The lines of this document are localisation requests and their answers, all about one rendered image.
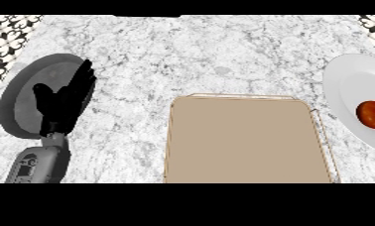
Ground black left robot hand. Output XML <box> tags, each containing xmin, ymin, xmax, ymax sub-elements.
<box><xmin>33</xmin><ymin>58</ymin><xmax>98</xmax><ymax>138</ymax></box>

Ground grey round plate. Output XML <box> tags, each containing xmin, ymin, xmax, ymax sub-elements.
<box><xmin>0</xmin><ymin>53</ymin><xmax>92</xmax><ymax>140</ymax></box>

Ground tan rectangular tray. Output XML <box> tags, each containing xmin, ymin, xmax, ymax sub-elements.
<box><xmin>163</xmin><ymin>92</ymin><xmax>341</xmax><ymax>184</ymax></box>

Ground white round plate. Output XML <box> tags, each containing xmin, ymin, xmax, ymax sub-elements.
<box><xmin>322</xmin><ymin>53</ymin><xmax>375</xmax><ymax>148</ymax></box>

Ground red tomato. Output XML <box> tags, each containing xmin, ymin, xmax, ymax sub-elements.
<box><xmin>355</xmin><ymin>100</ymin><xmax>375</xmax><ymax>130</ymax></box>

